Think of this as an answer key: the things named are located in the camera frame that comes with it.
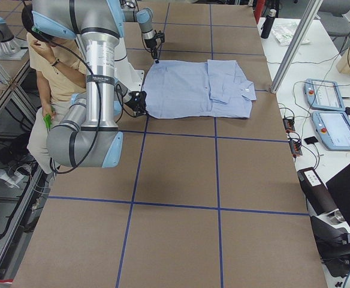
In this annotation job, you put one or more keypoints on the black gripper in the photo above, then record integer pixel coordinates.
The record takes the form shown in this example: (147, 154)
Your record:
(138, 103)
(153, 45)

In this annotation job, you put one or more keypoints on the light blue striped shirt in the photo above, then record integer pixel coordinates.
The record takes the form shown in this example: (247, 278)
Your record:
(180, 89)

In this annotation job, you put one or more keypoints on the seated person beige shirt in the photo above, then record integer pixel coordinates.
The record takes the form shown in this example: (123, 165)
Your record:
(60, 74)

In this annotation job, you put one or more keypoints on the black water bottle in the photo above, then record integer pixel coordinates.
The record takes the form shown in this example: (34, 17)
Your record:
(268, 23)

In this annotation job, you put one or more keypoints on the upper teach pendant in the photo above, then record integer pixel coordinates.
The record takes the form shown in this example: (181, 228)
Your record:
(323, 95)

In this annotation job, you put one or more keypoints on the teach pendant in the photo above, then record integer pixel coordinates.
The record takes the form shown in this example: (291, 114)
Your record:
(333, 128)
(323, 95)

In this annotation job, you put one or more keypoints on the lower teach pendant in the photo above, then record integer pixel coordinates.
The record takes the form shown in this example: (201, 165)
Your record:
(333, 128)

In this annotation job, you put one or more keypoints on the brown black box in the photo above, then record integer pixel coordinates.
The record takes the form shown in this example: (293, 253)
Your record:
(315, 191)

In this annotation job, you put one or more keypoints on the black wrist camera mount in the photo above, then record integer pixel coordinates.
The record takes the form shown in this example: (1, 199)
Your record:
(160, 36)

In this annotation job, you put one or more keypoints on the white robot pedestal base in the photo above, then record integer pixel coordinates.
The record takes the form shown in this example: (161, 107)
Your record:
(124, 72)

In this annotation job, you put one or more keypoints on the grey aluminium frame post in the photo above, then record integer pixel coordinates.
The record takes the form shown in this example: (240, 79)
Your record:
(302, 28)

